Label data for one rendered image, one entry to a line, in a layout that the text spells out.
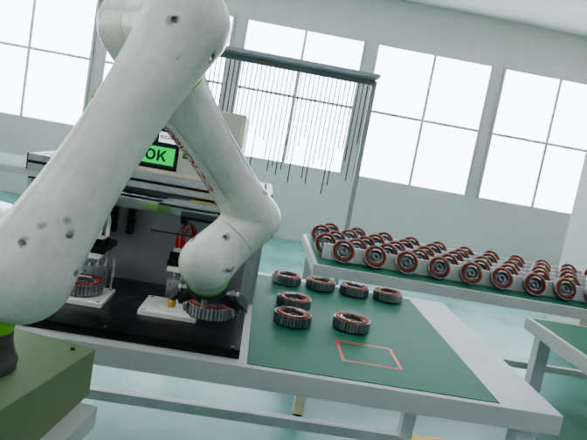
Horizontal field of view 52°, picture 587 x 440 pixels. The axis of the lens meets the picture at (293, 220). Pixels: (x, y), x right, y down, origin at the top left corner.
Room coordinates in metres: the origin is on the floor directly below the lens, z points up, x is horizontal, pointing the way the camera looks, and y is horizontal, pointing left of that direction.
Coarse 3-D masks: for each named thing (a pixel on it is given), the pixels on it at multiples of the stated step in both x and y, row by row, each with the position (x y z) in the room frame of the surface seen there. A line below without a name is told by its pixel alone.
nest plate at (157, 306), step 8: (152, 296) 1.64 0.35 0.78; (144, 304) 1.55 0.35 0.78; (152, 304) 1.57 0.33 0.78; (160, 304) 1.58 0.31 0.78; (176, 304) 1.60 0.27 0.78; (144, 312) 1.50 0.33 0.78; (152, 312) 1.50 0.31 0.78; (160, 312) 1.51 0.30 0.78; (168, 312) 1.52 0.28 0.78; (176, 312) 1.54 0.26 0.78; (184, 312) 1.55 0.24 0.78; (184, 320) 1.50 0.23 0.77; (192, 320) 1.51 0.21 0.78
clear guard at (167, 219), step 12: (168, 204) 1.48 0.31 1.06; (180, 204) 1.52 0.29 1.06; (192, 204) 1.56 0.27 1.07; (204, 204) 1.61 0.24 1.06; (156, 216) 1.45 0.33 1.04; (168, 216) 1.45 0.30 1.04; (180, 216) 1.46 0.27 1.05; (216, 216) 1.48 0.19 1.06; (156, 228) 1.42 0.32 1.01; (168, 228) 1.43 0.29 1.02; (180, 228) 1.43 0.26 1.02; (192, 228) 1.44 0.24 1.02; (204, 228) 1.44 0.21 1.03
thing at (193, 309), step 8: (192, 304) 1.42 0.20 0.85; (200, 304) 1.41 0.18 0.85; (208, 304) 1.46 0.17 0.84; (216, 304) 1.48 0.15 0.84; (192, 312) 1.41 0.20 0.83; (200, 312) 1.40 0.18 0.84; (208, 312) 1.40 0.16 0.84; (216, 312) 1.40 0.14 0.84; (224, 312) 1.42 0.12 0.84; (216, 320) 1.41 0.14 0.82; (224, 320) 1.42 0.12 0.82
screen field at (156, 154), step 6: (150, 150) 1.70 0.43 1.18; (156, 150) 1.70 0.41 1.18; (162, 150) 1.70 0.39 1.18; (168, 150) 1.70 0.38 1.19; (174, 150) 1.70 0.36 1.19; (144, 156) 1.69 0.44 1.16; (150, 156) 1.70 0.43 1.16; (156, 156) 1.70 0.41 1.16; (162, 156) 1.70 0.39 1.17; (168, 156) 1.70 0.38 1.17; (174, 156) 1.70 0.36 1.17; (150, 162) 1.70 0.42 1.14; (156, 162) 1.70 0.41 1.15; (162, 162) 1.70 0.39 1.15; (168, 162) 1.70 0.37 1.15
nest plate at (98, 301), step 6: (108, 288) 1.64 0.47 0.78; (102, 294) 1.57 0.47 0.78; (108, 294) 1.58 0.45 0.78; (66, 300) 1.49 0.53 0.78; (72, 300) 1.49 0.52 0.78; (78, 300) 1.49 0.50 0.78; (84, 300) 1.49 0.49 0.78; (90, 300) 1.50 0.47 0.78; (96, 300) 1.51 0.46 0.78; (102, 300) 1.52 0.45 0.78; (96, 306) 1.49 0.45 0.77
